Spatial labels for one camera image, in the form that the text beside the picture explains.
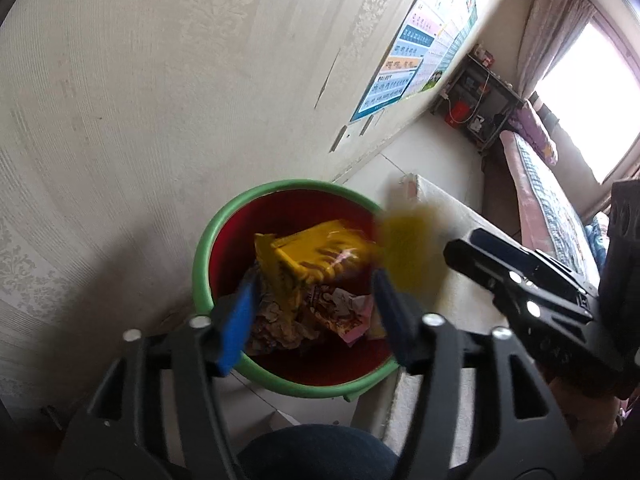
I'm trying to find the window curtain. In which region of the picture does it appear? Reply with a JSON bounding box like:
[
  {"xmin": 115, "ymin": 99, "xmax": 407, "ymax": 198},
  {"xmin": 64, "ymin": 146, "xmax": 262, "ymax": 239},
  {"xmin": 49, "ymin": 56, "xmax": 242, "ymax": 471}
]
[{"xmin": 516, "ymin": 0, "xmax": 597, "ymax": 99}]

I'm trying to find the green multiplication wall poster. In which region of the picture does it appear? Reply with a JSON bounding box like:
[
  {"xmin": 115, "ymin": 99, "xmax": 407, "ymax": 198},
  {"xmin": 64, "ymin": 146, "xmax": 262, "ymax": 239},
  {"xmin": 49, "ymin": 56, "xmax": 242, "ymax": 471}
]
[{"xmin": 422, "ymin": 0, "xmax": 477, "ymax": 91}]

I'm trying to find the white towel table cover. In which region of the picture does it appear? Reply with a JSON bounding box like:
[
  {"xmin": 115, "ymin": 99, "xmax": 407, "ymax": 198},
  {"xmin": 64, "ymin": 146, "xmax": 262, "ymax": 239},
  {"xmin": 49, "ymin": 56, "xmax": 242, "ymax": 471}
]
[{"xmin": 352, "ymin": 174, "xmax": 515, "ymax": 467}]

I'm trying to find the purple pillow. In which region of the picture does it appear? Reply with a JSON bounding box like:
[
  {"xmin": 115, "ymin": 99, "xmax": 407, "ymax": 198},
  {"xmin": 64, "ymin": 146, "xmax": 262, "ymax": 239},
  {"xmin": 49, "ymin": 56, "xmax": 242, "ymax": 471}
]
[{"xmin": 510, "ymin": 100, "xmax": 558, "ymax": 167}]

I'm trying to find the blue floral pillow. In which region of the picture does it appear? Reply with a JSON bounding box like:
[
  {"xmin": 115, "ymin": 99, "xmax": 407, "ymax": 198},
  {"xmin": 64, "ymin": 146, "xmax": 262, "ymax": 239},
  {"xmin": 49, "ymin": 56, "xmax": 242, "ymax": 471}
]
[{"xmin": 585, "ymin": 211, "xmax": 610, "ymax": 273}]

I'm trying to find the white wall socket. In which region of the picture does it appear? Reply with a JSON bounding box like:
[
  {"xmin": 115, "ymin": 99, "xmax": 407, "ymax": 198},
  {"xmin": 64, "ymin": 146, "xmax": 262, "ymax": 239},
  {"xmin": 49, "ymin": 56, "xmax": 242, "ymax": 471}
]
[{"xmin": 359, "ymin": 110, "xmax": 384, "ymax": 136}]

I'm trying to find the white wall switch plate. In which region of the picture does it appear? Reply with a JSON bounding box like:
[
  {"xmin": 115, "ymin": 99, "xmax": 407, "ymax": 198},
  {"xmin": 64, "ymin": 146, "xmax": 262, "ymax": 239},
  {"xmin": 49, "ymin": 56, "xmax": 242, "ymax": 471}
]
[{"xmin": 329, "ymin": 125, "xmax": 348, "ymax": 153}]

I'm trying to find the dark metal shelf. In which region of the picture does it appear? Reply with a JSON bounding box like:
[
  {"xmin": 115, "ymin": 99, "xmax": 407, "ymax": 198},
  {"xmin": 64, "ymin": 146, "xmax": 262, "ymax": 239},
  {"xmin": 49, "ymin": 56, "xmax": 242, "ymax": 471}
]
[{"xmin": 430, "ymin": 54, "xmax": 524, "ymax": 153}]

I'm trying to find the pink wrapper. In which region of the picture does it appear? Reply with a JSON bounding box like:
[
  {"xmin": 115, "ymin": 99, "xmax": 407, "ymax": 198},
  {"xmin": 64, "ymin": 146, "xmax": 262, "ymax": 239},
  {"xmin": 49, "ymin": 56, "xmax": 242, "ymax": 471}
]
[{"xmin": 331, "ymin": 288, "xmax": 386, "ymax": 346}]

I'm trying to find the yellow snack wrapper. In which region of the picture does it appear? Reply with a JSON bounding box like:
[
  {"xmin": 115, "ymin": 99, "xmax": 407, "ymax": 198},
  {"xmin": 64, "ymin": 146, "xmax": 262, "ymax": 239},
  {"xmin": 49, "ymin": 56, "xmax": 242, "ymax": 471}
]
[{"xmin": 254, "ymin": 206, "xmax": 446, "ymax": 311}]

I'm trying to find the green red trash bin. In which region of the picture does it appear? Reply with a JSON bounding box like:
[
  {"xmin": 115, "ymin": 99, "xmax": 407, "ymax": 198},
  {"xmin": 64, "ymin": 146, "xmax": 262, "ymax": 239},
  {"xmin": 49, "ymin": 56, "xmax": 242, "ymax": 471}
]
[{"xmin": 192, "ymin": 180, "xmax": 398, "ymax": 400}]

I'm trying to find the person's right hand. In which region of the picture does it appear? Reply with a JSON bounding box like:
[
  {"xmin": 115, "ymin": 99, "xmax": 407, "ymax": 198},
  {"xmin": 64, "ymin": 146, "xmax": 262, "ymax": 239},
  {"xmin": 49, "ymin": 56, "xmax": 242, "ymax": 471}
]
[{"xmin": 549, "ymin": 378, "xmax": 622, "ymax": 446}]

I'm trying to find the pinyin alphabet wall poster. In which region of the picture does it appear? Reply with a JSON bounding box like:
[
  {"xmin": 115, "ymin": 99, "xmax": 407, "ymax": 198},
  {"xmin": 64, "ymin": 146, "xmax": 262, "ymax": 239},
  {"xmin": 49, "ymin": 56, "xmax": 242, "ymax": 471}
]
[{"xmin": 350, "ymin": 3, "xmax": 434, "ymax": 122}]

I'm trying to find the white table wall poster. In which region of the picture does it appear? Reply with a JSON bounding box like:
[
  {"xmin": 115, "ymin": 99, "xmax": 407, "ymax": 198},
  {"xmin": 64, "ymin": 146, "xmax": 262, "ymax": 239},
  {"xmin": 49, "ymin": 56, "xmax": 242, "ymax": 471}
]
[{"xmin": 403, "ymin": 0, "xmax": 469, "ymax": 98}]

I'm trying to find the red bucket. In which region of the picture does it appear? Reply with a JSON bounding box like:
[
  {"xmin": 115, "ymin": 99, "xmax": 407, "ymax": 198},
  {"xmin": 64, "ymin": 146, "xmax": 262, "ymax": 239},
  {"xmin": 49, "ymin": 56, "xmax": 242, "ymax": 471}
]
[{"xmin": 445, "ymin": 100, "xmax": 472, "ymax": 128}]

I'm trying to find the person's blue jeans leg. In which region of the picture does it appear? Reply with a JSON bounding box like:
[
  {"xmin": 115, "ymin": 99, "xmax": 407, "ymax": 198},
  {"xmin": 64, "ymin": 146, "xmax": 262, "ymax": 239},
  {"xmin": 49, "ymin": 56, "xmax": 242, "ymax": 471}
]
[{"xmin": 238, "ymin": 425, "xmax": 398, "ymax": 480}]

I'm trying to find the bed with plaid quilt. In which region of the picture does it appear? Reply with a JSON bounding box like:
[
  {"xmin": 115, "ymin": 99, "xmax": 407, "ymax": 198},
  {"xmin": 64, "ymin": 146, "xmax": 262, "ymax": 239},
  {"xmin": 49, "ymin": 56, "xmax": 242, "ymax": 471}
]
[{"xmin": 500, "ymin": 130, "xmax": 600, "ymax": 286}]

